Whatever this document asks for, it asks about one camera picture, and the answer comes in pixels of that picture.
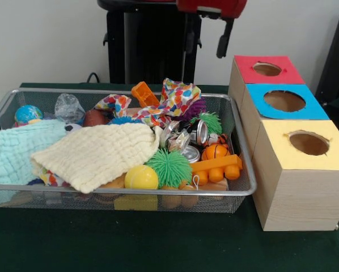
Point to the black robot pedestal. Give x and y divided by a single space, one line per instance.
155 51

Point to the large green spiky ball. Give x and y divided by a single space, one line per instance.
169 167

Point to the long orange toy block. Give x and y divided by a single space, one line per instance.
217 164

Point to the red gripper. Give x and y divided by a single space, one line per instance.
212 7

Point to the orange toy basketball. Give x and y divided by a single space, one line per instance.
215 151

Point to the blue globe ball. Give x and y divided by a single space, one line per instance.
27 114

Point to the silver mesh bin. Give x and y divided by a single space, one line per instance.
73 201

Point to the dark green table cloth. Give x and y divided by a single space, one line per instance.
158 241

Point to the black chair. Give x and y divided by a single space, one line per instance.
338 56

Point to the colourful dotted cloth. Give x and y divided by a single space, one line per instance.
178 96

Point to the cream waffle cloth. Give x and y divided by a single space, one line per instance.
101 153

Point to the wooden box with three holes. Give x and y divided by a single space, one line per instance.
300 198

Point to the yellow ball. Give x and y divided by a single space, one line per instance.
141 177

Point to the mint waffle cloth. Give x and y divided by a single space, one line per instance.
13 153

